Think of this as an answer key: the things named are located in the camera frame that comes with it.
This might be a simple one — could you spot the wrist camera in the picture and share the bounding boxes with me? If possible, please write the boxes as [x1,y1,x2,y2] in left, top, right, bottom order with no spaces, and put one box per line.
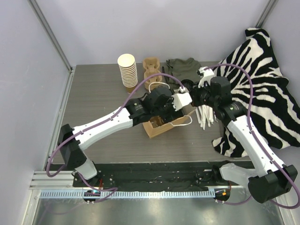
[197,67,215,88]
[172,87,192,111]

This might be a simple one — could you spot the stack of black lids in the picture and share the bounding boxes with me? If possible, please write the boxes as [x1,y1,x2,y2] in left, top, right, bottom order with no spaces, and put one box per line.
[181,79,195,92]

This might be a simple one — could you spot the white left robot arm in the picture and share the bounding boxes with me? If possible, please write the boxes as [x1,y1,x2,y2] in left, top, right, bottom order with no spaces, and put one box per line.
[58,86,191,187]

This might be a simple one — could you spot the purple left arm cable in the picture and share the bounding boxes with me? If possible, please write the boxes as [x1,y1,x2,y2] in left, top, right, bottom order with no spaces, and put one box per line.
[45,73,189,204]

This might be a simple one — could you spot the white wrapped straws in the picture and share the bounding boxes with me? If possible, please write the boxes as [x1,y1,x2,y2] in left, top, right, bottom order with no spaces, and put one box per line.
[195,105,217,130]

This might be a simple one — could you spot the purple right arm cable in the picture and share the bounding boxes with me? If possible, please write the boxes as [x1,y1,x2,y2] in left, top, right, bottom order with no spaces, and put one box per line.
[199,63,298,209]

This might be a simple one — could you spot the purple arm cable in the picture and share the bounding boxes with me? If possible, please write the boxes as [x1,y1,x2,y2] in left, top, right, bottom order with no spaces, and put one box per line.
[199,63,298,209]
[45,73,189,204]

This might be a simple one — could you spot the stack of pulp cup carriers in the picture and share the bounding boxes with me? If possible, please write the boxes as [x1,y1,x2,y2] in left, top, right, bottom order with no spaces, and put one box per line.
[142,57,162,90]

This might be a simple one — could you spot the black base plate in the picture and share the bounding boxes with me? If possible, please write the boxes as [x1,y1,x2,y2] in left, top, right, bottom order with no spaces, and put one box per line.
[72,162,233,192]

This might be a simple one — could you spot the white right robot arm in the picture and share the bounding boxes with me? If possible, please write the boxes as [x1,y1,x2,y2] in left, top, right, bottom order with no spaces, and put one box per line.
[188,76,300,203]

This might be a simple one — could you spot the zebra print blanket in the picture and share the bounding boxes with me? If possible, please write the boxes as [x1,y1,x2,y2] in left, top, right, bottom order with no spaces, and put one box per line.
[213,28,300,149]

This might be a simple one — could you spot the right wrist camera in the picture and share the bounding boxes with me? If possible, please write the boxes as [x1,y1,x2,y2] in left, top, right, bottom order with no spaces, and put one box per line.
[197,67,215,88]

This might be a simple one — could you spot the brown paper bag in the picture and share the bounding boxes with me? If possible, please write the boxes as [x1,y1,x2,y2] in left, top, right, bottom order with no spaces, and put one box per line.
[142,81,196,139]

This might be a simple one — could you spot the stack of white paper cups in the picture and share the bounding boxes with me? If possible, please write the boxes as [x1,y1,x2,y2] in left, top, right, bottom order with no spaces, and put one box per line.
[117,53,138,94]

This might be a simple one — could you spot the white cable duct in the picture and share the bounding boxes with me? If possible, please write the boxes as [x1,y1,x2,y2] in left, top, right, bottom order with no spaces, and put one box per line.
[40,189,215,199]

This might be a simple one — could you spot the olive green cloth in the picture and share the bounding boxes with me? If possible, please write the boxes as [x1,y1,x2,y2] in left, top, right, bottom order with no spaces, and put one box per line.
[162,58,201,82]

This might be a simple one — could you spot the brown pulp cup carrier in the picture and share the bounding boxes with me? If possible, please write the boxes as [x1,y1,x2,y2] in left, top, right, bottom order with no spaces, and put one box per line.
[150,116,164,128]

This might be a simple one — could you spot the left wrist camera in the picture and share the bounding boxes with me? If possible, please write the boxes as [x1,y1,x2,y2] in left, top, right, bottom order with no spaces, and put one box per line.
[172,87,192,111]

